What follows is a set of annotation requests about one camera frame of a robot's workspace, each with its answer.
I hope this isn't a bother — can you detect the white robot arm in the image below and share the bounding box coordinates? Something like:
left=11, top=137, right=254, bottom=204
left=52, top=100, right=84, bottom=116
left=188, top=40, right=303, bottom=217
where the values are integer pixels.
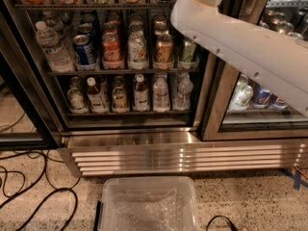
left=170, top=0, right=308, bottom=116

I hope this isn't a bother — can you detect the stainless steel fridge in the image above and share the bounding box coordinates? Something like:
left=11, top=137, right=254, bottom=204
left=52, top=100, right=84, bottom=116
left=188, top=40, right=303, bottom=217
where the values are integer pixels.
left=0, top=0, right=308, bottom=176

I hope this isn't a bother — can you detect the gold soda can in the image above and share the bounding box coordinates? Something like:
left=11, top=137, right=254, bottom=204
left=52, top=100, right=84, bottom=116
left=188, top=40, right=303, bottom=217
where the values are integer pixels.
left=153, top=33, right=174, bottom=70

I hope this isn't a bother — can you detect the white green 7up can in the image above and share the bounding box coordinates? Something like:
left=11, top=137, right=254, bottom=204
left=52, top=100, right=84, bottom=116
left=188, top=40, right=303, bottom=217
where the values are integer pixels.
left=128, top=33, right=149, bottom=69

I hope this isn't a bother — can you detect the green soda can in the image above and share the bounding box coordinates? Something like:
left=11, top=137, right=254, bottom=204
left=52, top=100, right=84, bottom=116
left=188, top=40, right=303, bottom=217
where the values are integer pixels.
left=178, top=38, right=198, bottom=69

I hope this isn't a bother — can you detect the red coca cola can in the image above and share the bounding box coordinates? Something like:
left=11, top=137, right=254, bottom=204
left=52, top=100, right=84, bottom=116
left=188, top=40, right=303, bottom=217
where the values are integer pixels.
left=101, top=33, right=124, bottom=69

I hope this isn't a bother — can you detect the right glass fridge door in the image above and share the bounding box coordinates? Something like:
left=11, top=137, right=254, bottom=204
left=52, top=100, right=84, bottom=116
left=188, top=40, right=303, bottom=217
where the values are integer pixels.
left=202, top=0, right=308, bottom=141

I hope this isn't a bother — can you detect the white green can behind glass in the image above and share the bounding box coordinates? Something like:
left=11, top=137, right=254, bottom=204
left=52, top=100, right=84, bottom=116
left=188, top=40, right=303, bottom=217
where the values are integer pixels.
left=229, top=84, right=253, bottom=111

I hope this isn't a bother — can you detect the blue pepsi can behind glass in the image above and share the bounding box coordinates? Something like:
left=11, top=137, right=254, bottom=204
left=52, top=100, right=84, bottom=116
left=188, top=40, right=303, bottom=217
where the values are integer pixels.
left=251, top=85, right=271, bottom=109

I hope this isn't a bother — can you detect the open left fridge door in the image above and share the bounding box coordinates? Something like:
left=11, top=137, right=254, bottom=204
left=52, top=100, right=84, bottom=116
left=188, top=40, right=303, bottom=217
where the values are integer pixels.
left=0, top=32, right=58, bottom=151

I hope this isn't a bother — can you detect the dark tea bottle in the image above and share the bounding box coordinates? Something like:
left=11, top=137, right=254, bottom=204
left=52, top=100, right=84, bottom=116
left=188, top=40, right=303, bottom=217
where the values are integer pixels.
left=134, top=74, right=149, bottom=112

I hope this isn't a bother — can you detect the small water bottle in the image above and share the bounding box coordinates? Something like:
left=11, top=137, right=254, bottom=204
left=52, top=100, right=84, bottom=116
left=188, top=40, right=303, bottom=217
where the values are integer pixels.
left=173, top=77, right=193, bottom=111
left=153, top=77, right=170, bottom=113

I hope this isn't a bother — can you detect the right small water bottle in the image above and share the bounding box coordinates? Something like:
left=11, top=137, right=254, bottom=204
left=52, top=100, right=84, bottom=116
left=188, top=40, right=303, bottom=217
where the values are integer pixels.
left=173, top=77, right=193, bottom=111

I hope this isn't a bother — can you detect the white cap juice bottle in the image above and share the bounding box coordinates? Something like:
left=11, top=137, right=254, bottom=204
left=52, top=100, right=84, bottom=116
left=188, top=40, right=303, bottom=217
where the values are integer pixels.
left=87, top=77, right=109, bottom=114

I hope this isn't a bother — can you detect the clear plastic bin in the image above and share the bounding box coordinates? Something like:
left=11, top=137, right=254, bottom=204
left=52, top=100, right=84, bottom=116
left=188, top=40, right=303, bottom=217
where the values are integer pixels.
left=97, top=176, right=200, bottom=231

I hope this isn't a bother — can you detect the clear water bottle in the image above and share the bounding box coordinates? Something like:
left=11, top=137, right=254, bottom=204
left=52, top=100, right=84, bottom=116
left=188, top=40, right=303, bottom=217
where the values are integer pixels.
left=36, top=21, right=74, bottom=72

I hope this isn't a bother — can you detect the blue floor tape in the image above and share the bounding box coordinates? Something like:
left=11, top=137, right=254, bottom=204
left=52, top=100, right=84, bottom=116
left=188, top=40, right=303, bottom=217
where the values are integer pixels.
left=279, top=168, right=308, bottom=191

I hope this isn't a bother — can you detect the black cable loop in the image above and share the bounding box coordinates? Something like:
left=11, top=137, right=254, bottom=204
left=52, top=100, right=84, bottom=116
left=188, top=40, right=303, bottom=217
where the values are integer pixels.
left=205, top=215, right=240, bottom=231

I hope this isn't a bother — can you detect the black floor cable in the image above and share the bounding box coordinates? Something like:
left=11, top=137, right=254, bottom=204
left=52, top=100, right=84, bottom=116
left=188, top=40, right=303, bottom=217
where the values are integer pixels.
left=0, top=149, right=81, bottom=231

